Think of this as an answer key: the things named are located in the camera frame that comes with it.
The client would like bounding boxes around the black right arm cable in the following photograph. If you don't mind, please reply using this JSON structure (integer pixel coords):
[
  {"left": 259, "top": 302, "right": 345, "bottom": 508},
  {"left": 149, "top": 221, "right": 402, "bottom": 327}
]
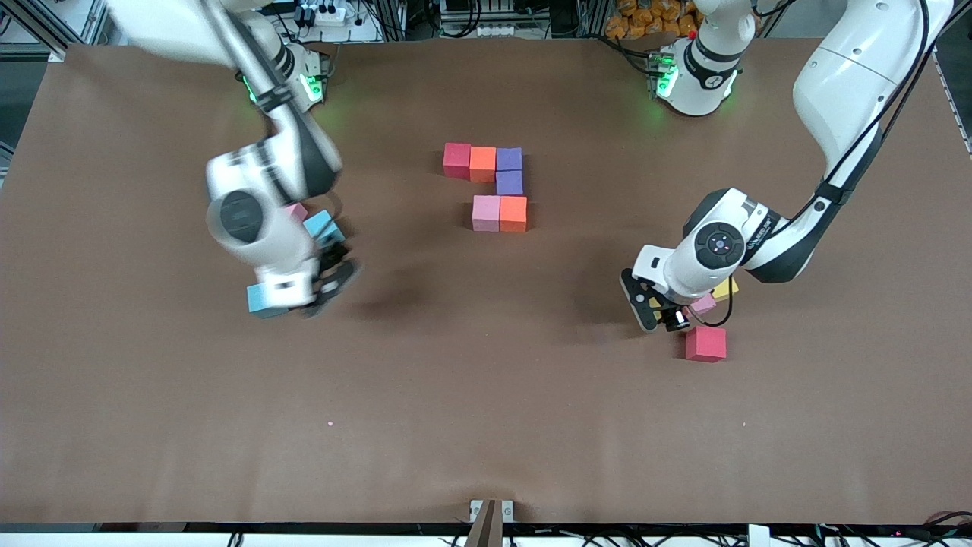
[{"left": 199, "top": 0, "right": 344, "bottom": 225}]

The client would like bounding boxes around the orange foam cube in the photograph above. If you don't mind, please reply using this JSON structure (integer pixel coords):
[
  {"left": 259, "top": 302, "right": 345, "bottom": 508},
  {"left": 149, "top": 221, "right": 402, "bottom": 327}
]
[
  {"left": 499, "top": 196, "right": 528, "bottom": 234},
  {"left": 469, "top": 146, "right": 498, "bottom": 185}
]

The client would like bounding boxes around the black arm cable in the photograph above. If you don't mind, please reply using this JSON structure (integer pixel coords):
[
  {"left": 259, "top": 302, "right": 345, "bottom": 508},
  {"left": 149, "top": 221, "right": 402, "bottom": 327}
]
[
  {"left": 695, "top": 0, "right": 935, "bottom": 327},
  {"left": 199, "top": 0, "right": 344, "bottom": 225}
]

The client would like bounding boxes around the bag of orange items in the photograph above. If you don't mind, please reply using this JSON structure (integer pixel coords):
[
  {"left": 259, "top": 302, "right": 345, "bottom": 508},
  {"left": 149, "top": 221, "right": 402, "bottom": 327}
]
[{"left": 604, "top": 0, "right": 703, "bottom": 39}]

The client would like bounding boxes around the white power strip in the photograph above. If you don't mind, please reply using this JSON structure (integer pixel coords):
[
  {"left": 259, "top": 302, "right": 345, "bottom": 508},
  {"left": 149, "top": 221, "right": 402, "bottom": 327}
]
[{"left": 292, "top": 4, "right": 358, "bottom": 26}]

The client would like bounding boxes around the silver metal bracket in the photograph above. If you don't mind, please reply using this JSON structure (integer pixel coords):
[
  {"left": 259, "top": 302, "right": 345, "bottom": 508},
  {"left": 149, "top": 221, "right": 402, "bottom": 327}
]
[{"left": 469, "top": 499, "right": 514, "bottom": 523}]

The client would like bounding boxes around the red foam cube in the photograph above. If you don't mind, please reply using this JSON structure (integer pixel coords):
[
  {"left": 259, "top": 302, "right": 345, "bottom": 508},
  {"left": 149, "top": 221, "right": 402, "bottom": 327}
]
[
  {"left": 443, "top": 142, "right": 472, "bottom": 180},
  {"left": 685, "top": 326, "right": 727, "bottom": 363}
]

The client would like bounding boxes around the cyan foam cube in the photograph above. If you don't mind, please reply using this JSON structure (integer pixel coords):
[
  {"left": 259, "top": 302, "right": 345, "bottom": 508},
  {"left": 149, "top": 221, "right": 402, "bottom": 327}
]
[
  {"left": 304, "top": 210, "right": 346, "bottom": 244},
  {"left": 247, "top": 285, "right": 289, "bottom": 318}
]

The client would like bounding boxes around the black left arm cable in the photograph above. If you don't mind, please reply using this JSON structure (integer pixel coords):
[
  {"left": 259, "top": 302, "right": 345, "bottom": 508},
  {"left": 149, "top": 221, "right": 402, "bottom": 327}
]
[{"left": 695, "top": 0, "right": 935, "bottom": 327}]

